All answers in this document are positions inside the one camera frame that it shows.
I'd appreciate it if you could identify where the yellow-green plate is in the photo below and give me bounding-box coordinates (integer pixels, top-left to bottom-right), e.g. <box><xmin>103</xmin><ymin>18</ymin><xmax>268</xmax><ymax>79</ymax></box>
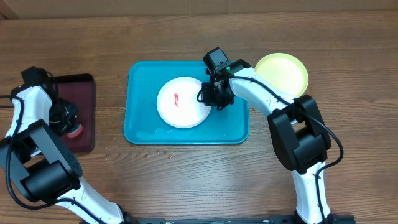
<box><xmin>255</xmin><ymin>53</ymin><xmax>309</xmax><ymax>97</ymax></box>

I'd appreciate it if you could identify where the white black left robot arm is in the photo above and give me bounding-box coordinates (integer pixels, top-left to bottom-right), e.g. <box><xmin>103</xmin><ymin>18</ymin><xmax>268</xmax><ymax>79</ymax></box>
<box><xmin>1</xmin><ymin>67</ymin><xmax>135</xmax><ymax>223</ymax></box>

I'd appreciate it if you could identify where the pink green sponge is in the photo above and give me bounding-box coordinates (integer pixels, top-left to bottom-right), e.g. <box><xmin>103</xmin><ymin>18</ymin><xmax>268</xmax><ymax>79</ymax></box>
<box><xmin>67</xmin><ymin>124</ymin><xmax>83</xmax><ymax>139</ymax></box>

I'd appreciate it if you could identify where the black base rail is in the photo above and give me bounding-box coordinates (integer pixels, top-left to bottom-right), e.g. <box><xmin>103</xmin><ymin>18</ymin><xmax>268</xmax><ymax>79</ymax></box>
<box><xmin>137</xmin><ymin>214</ymin><xmax>356</xmax><ymax>224</ymax></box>

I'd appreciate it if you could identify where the teal plastic tray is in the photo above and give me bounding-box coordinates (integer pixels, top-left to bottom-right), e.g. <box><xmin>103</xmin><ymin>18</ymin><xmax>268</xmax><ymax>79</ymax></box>
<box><xmin>124</xmin><ymin>61</ymin><xmax>249</xmax><ymax>145</ymax></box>

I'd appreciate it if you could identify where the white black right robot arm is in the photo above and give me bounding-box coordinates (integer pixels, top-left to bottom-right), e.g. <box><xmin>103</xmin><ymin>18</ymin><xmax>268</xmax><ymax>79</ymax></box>
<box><xmin>197</xmin><ymin>57</ymin><xmax>334</xmax><ymax>223</ymax></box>

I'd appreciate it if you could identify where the black dark red tray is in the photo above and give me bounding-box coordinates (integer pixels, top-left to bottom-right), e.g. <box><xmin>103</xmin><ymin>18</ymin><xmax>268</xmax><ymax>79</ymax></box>
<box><xmin>54</xmin><ymin>73</ymin><xmax>96</xmax><ymax>152</ymax></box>

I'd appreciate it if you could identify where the white plate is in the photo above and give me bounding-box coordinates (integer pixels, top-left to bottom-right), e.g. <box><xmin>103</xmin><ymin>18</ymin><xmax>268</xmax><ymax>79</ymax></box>
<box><xmin>157</xmin><ymin>77</ymin><xmax>211</xmax><ymax>129</ymax></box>

